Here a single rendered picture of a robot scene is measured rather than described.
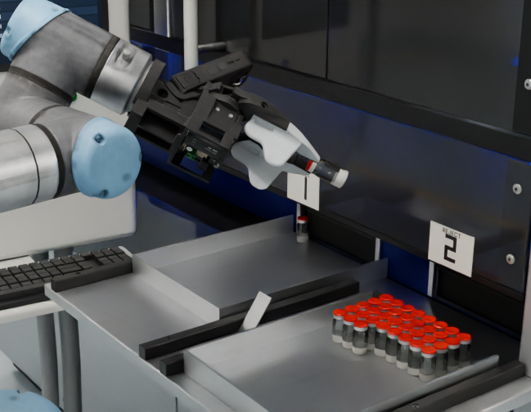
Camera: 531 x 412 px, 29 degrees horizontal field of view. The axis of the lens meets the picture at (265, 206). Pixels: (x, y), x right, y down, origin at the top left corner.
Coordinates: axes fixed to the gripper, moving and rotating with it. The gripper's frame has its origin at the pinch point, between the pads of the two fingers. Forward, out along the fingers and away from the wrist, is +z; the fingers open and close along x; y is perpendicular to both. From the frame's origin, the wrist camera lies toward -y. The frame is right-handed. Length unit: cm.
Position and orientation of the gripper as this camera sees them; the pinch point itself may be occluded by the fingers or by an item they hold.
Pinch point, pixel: (306, 156)
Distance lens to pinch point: 116.9
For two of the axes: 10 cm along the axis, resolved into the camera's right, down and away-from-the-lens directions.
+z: 8.8, 4.5, 1.2
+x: 3.6, -5.0, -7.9
